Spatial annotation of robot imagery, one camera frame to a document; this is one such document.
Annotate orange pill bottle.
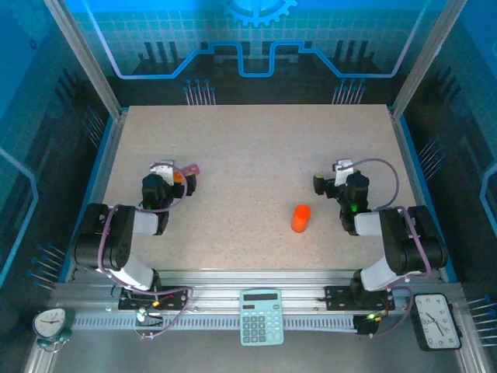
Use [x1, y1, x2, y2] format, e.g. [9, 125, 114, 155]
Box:
[290, 215, 311, 234]

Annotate small black controller box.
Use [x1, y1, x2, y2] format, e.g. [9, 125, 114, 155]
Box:
[355, 312, 381, 337]

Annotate light blue calculator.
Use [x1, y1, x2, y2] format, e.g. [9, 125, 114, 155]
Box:
[238, 289, 284, 347]

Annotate black rectangular clock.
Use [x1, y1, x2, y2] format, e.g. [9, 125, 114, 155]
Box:
[411, 293, 463, 352]

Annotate green alarm clock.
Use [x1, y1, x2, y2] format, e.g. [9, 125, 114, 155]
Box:
[32, 307, 75, 353]

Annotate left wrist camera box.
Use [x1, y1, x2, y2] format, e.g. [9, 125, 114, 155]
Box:
[150, 159, 176, 186]

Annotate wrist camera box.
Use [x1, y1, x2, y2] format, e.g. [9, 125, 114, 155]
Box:
[332, 158, 355, 187]
[150, 159, 176, 186]

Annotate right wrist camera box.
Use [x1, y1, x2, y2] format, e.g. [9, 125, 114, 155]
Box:
[332, 158, 355, 187]

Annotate aluminium side rail blue strip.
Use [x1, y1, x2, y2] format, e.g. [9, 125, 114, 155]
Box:
[57, 108, 129, 284]
[388, 106, 459, 284]

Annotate aluminium frame rail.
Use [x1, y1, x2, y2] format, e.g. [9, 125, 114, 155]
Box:
[48, 269, 469, 316]

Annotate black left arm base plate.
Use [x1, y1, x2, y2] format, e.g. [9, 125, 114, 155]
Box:
[118, 285, 189, 311]

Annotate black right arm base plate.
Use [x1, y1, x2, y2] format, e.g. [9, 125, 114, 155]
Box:
[324, 285, 396, 312]

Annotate small electronics board with wires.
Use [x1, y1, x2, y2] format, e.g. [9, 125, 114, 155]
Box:
[134, 305, 164, 329]

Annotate grey slotted cable duct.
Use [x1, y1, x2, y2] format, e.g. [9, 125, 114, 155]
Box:
[71, 314, 357, 332]

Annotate aluminium frame post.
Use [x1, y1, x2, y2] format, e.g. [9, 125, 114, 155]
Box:
[390, 0, 467, 120]
[43, 0, 124, 120]

